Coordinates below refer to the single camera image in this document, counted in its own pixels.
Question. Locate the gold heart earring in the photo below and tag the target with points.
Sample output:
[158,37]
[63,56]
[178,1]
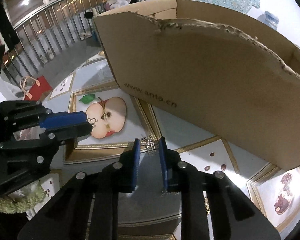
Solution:
[93,121]

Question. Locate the blue water jug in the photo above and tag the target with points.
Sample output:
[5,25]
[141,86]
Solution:
[269,19]

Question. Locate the red gift bag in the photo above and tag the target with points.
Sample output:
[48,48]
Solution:
[38,91]

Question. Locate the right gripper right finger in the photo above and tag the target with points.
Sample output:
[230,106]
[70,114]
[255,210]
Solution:
[212,206]

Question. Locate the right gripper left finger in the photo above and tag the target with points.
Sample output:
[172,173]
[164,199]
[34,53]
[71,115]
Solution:
[86,207]

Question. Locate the brown cardboard box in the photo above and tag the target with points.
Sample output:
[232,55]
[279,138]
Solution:
[214,67]

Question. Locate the metal stair railing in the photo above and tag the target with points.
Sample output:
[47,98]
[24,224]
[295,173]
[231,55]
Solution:
[54,39]

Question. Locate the silver charm keychain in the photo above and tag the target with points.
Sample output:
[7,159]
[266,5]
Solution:
[149,145]

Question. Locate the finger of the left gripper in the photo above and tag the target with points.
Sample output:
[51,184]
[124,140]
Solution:
[62,119]
[50,137]

